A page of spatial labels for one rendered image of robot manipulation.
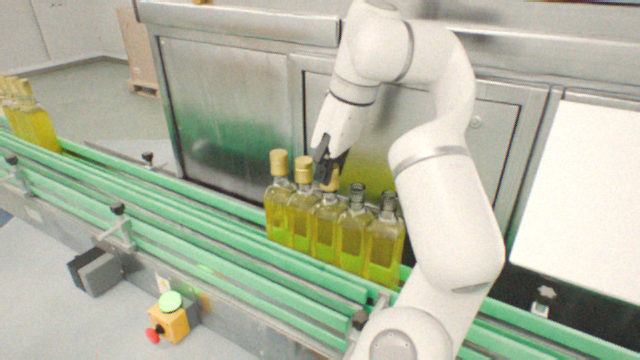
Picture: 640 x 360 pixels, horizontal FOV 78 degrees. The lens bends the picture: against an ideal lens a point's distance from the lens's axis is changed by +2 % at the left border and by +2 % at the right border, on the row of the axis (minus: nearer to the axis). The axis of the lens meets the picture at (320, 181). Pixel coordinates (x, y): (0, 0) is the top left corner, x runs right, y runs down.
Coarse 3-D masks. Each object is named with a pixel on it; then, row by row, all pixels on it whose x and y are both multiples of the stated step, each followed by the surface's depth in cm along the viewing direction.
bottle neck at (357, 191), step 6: (354, 186) 70; (360, 186) 70; (354, 192) 68; (360, 192) 68; (348, 198) 70; (354, 198) 68; (360, 198) 68; (348, 204) 71; (354, 204) 69; (360, 204) 69; (348, 210) 71; (354, 210) 70; (360, 210) 70
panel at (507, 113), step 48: (384, 96) 73; (480, 96) 63; (528, 96) 60; (576, 96) 57; (624, 96) 55; (384, 144) 77; (480, 144) 67; (528, 144) 63; (528, 192) 66; (576, 288) 69
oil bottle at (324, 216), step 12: (324, 204) 73; (336, 204) 73; (312, 216) 74; (324, 216) 73; (336, 216) 72; (312, 228) 76; (324, 228) 74; (312, 240) 77; (324, 240) 75; (312, 252) 79; (324, 252) 77
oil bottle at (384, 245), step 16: (384, 224) 68; (400, 224) 68; (368, 240) 70; (384, 240) 68; (400, 240) 70; (368, 256) 72; (384, 256) 70; (400, 256) 73; (368, 272) 73; (384, 272) 71
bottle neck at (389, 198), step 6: (384, 192) 67; (390, 192) 67; (396, 192) 67; (384, 198) 66; (390, 198) 65; (396, 198) 66; (384, 204) 66; (390, 204) 66; (396, 204) 66; (384, 210) 67; (390, 210) 66; (384, 216) 67; (390, 216) 67
